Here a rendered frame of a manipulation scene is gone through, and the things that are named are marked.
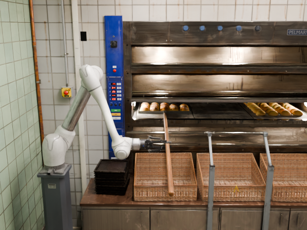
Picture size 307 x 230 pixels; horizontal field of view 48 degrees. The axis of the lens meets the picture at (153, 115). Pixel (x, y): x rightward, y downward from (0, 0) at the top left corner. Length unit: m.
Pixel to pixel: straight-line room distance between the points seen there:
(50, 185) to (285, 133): 2.23
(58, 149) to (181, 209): 1.19
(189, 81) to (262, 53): 0.71
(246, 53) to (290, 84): 0.51
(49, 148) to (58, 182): 0.26
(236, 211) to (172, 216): 0.55
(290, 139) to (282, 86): 0.54
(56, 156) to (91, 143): 0.88
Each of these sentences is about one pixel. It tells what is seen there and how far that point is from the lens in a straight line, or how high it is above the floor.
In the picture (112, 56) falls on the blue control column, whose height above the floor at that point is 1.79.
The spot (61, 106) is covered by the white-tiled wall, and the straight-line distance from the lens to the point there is 3.46.
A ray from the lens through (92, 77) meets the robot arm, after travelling 2.51.
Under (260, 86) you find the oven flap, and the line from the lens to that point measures 3.42.
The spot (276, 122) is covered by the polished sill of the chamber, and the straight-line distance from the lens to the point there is 3.55.
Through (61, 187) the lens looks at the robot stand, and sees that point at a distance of 2.75.
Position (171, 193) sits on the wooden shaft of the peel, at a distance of 1.90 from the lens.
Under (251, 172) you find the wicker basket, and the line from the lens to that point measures 3.58.
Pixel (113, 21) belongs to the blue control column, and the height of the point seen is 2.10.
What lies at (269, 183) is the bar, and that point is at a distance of 3.07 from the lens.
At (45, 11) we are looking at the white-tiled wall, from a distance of 3.40.
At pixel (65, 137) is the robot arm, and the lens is 2.81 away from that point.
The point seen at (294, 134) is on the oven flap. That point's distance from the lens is 3.66.
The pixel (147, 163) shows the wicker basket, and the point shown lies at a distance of 3.44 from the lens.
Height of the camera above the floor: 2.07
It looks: 15 degrees down
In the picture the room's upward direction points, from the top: straight up
